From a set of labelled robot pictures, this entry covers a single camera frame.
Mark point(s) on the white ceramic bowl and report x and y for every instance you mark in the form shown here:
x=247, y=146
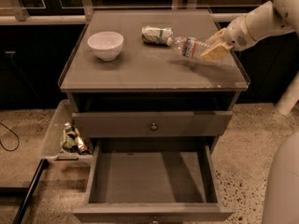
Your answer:
x=106, y=45

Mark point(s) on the bottles inside storage bin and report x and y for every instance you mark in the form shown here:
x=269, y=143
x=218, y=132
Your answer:
x=72, y=141

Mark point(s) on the open grey middle drawer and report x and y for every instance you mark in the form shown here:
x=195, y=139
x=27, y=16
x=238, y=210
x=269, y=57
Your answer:
x=134, y=179

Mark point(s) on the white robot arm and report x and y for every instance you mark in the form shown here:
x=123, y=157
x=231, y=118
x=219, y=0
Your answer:
x=275, y=17

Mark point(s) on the clear plastic water bottle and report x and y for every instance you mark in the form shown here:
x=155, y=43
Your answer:
x=190, y=47

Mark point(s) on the crumpled white green packet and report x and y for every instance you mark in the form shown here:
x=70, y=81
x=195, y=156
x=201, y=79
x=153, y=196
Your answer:
x=156, y=35

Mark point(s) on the grey wooden drawer cabinet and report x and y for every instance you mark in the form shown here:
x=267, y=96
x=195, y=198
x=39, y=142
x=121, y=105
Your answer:
x=146, y=78

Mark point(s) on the closed grey top drawer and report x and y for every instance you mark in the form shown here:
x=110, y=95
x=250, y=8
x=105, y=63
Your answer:
x=137, y=124

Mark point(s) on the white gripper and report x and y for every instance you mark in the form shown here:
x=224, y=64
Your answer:
x=235, y=35

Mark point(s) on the black floor rail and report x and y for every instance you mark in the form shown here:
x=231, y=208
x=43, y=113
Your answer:
x=43, y=164

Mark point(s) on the brass middle drawer knob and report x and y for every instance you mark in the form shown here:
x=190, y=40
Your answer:
x=154, y=220

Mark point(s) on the clear plastic storage bin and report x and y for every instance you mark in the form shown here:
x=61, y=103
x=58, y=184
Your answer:
x=51, y=148

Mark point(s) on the brass top drawer knob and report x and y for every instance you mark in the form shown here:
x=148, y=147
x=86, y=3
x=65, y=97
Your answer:
x=153, y=127

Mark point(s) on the brass drawer knob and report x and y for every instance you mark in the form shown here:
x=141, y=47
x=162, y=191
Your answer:
x=154, y=220
x=153, y=127

